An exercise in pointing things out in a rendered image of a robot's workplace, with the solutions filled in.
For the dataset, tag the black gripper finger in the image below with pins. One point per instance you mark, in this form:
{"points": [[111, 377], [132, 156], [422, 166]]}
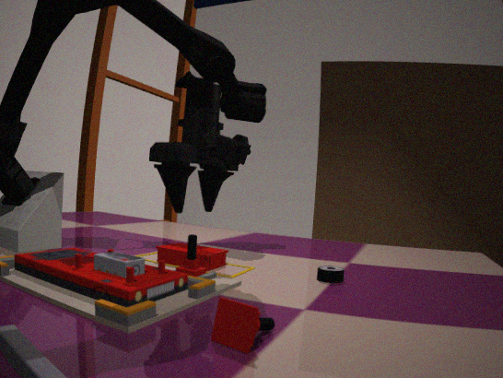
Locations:
{"points": [[175, 178], [210, 183]]}

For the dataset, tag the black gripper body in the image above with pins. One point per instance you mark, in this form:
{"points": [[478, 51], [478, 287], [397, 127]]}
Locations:
{"points": [[187, 151]]}

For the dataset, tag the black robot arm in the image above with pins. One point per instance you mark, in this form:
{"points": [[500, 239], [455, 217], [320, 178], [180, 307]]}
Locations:
{"points": [[208, 56]]}

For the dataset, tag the black toy tyre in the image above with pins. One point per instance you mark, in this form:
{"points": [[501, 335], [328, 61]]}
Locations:
{"points": [[331, 274]]}

